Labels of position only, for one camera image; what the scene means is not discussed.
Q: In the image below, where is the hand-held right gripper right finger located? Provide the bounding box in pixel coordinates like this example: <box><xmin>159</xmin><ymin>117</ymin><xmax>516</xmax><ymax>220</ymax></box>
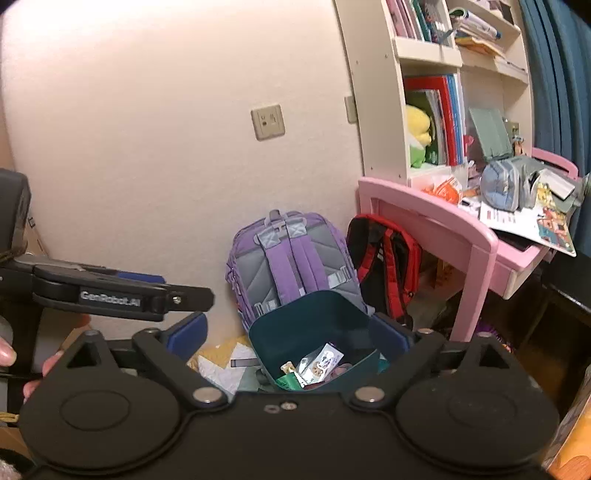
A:
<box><xmin>346</xmin><ymin>313</ymin><xmax>546</xmax><ymax>410</ymax></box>

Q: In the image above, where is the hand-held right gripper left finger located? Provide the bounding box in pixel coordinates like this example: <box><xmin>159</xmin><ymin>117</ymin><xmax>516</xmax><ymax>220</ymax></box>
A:
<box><xmin>46</xmin><ymin>311</ymin><xmax>232</xmax><ymax>410</ymax></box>

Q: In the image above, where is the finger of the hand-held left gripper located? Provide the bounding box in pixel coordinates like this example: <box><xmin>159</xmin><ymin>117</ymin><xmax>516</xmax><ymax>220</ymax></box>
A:
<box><xmin>164</xmin><ymin>285</ymin><xmax>216</xmax><ymax>320</ymax></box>
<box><xmin>69</xmin><ymin>263</ymin><xmax>168</xmax><ymax>288</ymax></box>

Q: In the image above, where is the purple white snack packet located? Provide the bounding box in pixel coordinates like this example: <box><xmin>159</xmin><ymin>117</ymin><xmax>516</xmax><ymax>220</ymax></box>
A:
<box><xmin>298</xmin><ymin>343</ymin><xmax>345</xmax><ymax>384</ymax></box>

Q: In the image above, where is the dark green trash bin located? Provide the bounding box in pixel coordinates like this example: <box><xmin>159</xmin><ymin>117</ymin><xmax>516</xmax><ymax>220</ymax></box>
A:
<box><xmin>248</xmin><ymin>290</ymin><xmax>384</xmax><ymax>393</ymax></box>

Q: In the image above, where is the person's left hand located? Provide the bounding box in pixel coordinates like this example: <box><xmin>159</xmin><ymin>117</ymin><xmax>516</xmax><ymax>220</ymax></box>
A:
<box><xmin>0</xmin><ymin>314</ymin><xmax>92</xmax><ymax>404</ymax></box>

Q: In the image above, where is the brown cardboard box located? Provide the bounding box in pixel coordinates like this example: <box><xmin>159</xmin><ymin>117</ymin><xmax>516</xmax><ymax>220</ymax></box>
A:
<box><xmin>22</xmin><ymin>215</ymin><xmax>51</xmax><ymax>259</ymax></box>

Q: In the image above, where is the teal cream quilted mat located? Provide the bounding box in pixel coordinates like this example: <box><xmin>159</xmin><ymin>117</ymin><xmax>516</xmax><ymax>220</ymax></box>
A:
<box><xmin>187</xmin><ymin>335</ymin><xmax>269</xmax><ymax>398</ymax></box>

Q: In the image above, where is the red black backpack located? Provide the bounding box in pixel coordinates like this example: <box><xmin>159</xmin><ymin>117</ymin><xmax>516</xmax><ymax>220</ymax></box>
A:
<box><xmin>346</xmin><ymin>213</ymin><xmax>423</xmax><ymax>328</ymax></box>

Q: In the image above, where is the purple grey backpack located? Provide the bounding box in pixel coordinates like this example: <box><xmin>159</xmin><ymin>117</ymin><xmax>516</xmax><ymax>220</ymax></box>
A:
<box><xmin>225</xmin><ymin>210</ymin><xmax>370</xmax><ymax>333</ymax></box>

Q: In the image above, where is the purple shiny bag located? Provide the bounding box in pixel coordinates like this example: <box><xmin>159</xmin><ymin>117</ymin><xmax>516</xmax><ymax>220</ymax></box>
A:
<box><xmin>478</xmin><ymin>320</ymin><xmax>513</xmax><ymax>352</ymax></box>

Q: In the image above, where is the pink desk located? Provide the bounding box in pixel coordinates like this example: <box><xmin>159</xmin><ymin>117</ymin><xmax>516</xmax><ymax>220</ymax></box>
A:
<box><xmin>358</xmin><ymin>148</ymin><xmax>580</xmax><ymax>343</ymax></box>

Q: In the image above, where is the orange packet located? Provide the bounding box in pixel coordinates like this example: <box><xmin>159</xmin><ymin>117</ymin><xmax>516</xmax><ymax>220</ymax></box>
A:
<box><xmin>421</xmin><ymin>176</ymin><xmax>464</xmax><ymax>204</ymax></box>

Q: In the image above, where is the dark wooden chair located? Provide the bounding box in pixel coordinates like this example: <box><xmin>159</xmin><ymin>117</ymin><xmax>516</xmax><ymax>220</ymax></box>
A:
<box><xmin>540</xmin><ymin>263</ymin><xmax>591</xmax><ymax>326</ymax></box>

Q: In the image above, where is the blue grey pencil bag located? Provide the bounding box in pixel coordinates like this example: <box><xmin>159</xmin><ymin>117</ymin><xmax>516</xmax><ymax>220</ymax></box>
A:
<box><xmin>480</xmin><ymin>159</ymin><xmax>527</xmax><ymax>213</ymax></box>

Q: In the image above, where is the colourful open magazine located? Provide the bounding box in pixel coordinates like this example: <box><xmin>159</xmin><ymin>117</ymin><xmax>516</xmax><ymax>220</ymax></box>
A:
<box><xmin>478</xmin><ymin>182</ymin><xmax>578</xmax><ymax>257</ymax></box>

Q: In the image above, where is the yellow plush toy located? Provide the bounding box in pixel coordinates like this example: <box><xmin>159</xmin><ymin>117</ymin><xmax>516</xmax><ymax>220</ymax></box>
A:
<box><xmin>405</xmin><ymin>105</ymin><xmax>437</xmax><ymax>169</ymax></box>

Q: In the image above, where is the white bookshelf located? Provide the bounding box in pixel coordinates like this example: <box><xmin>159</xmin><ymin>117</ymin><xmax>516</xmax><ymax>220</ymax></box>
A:
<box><xmin>335</xmin><ymin>0</ymin><xmax>534</xmax><ymax>188</ymax></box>

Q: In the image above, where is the grey green folder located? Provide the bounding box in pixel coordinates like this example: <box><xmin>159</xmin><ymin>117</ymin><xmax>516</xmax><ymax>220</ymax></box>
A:
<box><xmin>468</xmin><ymin>107</ymin><xmax>514</xmax><ymax>162</ymax></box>

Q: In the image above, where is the row of red books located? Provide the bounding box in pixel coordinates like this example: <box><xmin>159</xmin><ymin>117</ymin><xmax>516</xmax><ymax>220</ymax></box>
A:
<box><xmin>404</xmin><ymin>73</ymin><xmax>467</xmax><ymax>167</ymax></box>

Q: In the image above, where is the row of pink books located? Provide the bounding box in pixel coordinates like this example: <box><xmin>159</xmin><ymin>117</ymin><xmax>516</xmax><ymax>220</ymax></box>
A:
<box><xmin>385</xmin><ymin>0</ymin><xmax>455</xmax><ymax>44</ymax></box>

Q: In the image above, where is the stack of magazines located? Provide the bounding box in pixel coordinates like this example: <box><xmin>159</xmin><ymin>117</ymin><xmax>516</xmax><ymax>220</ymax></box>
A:
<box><xmin>450</xmin><ymin>7</ymin><xmax>504</xmax><ymax>56</ymax></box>

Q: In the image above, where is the blue curtain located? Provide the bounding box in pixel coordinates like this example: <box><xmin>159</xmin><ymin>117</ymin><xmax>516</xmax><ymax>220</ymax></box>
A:
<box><xmin>519</xmin><ymin>0</ymin><xmax>591</xmax><ymax>176</ymax></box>

